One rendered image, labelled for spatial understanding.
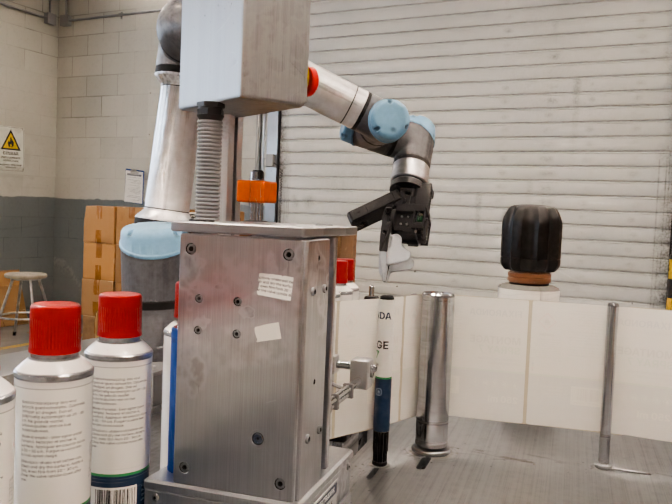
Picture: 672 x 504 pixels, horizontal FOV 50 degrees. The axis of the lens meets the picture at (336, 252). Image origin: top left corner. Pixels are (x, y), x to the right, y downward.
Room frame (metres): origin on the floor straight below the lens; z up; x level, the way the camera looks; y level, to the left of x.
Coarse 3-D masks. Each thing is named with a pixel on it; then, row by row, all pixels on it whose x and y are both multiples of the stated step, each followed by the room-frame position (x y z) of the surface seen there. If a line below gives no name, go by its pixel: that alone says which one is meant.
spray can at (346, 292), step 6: (342, 264) 1.07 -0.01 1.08; (336, 270) 1.06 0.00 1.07; (342, 270) 1.07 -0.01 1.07; (336, 276) 1.06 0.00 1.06; (342, 276) 1.07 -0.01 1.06; (336, 282) 1.06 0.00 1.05; (342, 282) 1.07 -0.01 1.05; (336, 288) 1.06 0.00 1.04; (342, 288) 1.06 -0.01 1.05; (348, 288) 1.07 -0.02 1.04; (342, 294) 1.06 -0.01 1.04; (348, 294) 1.06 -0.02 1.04; (342, 300) 1.06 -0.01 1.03
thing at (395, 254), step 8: (392, 240) 1.37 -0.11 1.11; (400, 240) 1.36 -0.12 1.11; (392, 248) 1.36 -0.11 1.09; (400, 248) 1.36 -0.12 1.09; (384, 256) 1.35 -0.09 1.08; (392, 256) 1.35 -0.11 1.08; (400, 256) 1.35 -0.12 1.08; (408, 256) 1.34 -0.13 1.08; (384, 264) 1.35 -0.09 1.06; (392, 264) 1.35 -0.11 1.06; (384, 272) 1.35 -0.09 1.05; (384, 280) 1.35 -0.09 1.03
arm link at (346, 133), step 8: (344, 128) 1.44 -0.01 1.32; (344, 136) 1.45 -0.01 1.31; (352, 136) 1.44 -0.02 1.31; (360, 136) 1.41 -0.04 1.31; (352, 144) 1.46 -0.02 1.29; (360, 144) 1.46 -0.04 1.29; (368, 144) 1.41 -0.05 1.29; (392, 144) 1.45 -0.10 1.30; (376, 152) 1.48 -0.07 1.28; (384, 152) 1.47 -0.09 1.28; (392, 152) 1.46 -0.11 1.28
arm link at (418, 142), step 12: (420, 120) 1.48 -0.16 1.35; (408, 132) 1.46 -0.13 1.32; (420, 132) 1.47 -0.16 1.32; (432, 132) 1.49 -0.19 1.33; (396, 144) 1.45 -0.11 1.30; (408, 144) 1.45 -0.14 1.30; (420, 144) 1.45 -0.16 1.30; (432, 144) 1.48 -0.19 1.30; (396, 156) 1.46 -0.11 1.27; (408, 156) 1.44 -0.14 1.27; (420, 156) 1.44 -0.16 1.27
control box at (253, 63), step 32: (192, 0) 0.96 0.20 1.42; (224, 0) 0.89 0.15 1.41; (256, 0) 0.87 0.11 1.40; (288, 0) 0.89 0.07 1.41; (192, 32) 0.96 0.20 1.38; (224, 32) 0.89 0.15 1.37; (256, 32) 0.87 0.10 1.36; (288, 32) 0.89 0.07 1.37; (192, 64) 0.96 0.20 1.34; (224, 64) 0.89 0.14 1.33; (256, 64) 0.87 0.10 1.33; (288, 64) 0.89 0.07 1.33; (192, 96) 0.96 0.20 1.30; (224, 96) 0.89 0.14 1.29; (256, 96) 0.87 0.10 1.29; (288, 96) 0.90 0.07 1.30
